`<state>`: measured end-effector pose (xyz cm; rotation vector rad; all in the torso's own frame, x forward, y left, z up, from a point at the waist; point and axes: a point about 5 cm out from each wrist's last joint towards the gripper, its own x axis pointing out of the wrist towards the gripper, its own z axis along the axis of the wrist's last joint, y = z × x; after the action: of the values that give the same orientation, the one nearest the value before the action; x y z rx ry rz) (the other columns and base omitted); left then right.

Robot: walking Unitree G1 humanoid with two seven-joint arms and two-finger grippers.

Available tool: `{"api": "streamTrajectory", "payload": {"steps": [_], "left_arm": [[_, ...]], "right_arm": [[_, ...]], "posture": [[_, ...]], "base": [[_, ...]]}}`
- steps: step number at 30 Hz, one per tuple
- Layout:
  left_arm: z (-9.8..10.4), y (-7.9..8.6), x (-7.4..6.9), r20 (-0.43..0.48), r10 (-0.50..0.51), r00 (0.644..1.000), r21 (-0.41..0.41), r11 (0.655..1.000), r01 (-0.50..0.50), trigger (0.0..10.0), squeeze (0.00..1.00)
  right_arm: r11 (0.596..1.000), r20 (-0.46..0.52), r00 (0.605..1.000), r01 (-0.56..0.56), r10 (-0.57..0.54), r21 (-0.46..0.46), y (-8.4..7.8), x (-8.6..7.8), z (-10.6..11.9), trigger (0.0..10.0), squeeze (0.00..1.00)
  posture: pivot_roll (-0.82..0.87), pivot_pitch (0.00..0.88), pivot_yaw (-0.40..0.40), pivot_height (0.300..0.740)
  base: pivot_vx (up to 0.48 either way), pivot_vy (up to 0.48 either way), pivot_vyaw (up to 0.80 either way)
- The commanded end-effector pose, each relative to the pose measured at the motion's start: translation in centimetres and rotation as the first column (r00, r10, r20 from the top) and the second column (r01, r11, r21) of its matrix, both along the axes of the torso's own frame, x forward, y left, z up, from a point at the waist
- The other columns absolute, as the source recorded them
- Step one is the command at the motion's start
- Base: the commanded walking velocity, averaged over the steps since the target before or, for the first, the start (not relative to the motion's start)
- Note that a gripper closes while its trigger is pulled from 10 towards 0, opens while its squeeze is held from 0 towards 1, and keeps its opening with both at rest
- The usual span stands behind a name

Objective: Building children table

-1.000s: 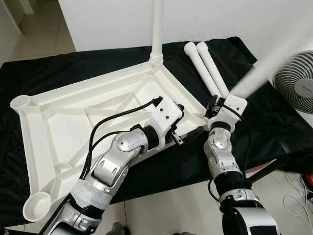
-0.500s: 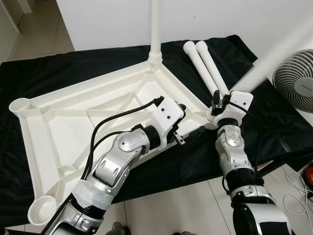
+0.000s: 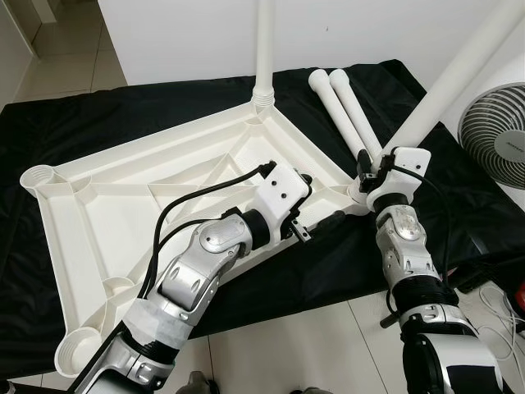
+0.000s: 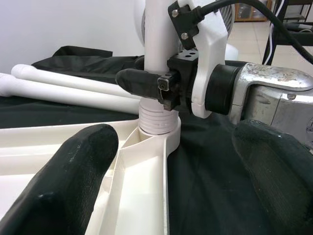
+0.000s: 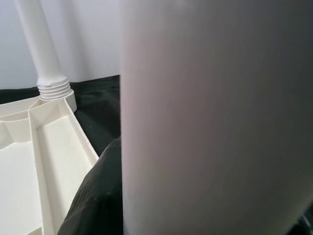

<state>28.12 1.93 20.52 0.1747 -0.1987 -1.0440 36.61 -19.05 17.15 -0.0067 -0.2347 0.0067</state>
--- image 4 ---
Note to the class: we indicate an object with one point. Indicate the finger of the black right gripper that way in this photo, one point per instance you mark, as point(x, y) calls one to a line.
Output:
point(139, 82)
point(140, 63)

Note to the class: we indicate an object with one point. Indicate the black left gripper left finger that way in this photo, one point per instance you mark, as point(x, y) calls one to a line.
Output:
point(61, 186)

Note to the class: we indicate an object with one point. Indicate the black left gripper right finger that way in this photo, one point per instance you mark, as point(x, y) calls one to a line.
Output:
point(278, 176)

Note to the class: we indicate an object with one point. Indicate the white plastic table leg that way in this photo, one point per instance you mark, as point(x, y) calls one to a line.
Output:
point(61, 78)
point(159, 36)
point(61, 95)

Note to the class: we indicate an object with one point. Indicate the white plastic table top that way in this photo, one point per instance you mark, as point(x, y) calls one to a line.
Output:
point(137, 176)

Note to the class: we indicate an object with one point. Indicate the white floor fan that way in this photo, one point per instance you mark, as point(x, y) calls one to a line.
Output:
point(232, 52)

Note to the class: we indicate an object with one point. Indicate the black table cloth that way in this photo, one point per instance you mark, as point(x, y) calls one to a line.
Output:
point(207, 171)

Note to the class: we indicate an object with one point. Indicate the wooden cabinet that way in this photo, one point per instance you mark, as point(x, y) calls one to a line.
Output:
point(252, 12)

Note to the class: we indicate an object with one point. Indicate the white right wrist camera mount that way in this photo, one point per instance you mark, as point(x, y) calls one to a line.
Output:
point(212, 49)

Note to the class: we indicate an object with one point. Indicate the black metal furniture frame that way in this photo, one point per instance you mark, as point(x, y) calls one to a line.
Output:
point(300, 34)

